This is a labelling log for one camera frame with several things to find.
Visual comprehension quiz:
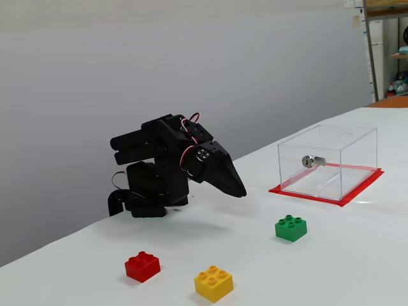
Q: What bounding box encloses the silver cam lock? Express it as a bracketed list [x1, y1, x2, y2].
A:
[302, 155, 326, 169]

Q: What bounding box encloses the red tape square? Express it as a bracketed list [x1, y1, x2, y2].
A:
[268, 163, 385, 208]

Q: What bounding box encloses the white tall appliance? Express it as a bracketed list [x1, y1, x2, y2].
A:
[368, 19, 384, 94]

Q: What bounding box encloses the metal shelf rack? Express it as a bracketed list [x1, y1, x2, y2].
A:
[362, 0, 408, 103]

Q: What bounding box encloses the orange wooden table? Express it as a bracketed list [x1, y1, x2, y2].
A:
[365, 94, 408, 109]

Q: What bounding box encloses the black table clamp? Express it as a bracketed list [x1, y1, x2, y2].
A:
[107, 189, 131, 217]

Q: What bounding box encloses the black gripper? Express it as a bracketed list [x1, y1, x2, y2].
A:
[187, 140, 248, 198]

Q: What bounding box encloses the yellow lego brick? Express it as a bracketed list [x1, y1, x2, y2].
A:
[194, 265, 234, 303]

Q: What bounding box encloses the red white black servo cable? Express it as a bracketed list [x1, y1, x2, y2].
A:
[179, 145, 196, 178]
[180, 113, 201, 145]
[111, 171, 128, 192]

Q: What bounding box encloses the transparent plastic box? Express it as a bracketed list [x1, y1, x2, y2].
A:
[277, 124, 379, 201]

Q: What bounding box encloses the green lego brick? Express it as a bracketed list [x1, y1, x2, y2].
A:
[274, 214, 308, 243]

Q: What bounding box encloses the red lego brick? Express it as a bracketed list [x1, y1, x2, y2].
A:
[124, 251, 161, 283]

